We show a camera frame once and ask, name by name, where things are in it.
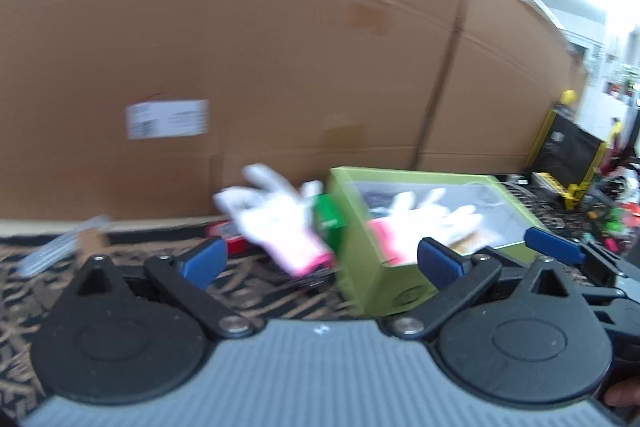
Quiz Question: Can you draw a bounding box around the person's right hand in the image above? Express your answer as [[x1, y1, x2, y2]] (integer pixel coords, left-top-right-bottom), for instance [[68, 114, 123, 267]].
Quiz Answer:
[[604, 379, 640, 407]]

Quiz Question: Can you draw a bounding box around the clear bin with toys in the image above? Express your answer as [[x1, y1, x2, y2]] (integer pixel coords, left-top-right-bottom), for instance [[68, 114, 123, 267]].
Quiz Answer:
[[588, 164, 639, 255]]

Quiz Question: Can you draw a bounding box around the white pink rubber glove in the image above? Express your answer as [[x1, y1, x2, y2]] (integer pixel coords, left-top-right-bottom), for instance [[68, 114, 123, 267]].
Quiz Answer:
[[368, 187, 484, 265]]

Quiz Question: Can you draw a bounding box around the green open cardboard box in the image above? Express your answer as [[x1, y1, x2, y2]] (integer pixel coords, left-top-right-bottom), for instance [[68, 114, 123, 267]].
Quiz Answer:
[[326, 167, 542, 317]]

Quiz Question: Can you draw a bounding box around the white shipping label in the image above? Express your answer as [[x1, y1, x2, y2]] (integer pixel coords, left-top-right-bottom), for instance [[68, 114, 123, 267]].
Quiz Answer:
[[126, 100, 208, 140]]

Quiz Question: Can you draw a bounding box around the clear plastic tube case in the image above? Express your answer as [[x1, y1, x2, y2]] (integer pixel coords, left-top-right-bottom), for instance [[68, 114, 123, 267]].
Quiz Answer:
[[16, 216, 111, 279]]

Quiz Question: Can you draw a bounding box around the large brown cardboard box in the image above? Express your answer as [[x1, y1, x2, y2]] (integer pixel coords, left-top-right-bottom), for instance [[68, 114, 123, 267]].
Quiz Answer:
[[1, 0, 586, 220]]

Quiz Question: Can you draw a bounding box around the small green box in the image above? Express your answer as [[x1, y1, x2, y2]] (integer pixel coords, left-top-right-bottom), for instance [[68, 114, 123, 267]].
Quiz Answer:
[[314, 194, 346, 254]]

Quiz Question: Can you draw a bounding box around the red small box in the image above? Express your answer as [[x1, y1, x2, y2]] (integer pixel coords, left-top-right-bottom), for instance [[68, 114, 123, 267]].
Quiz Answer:
[[205, 221, 250, 256]]

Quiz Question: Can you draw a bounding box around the black yellow equipment case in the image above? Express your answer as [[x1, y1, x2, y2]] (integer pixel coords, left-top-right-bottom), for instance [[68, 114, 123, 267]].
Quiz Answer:
[[523, 90, 608, 210]]

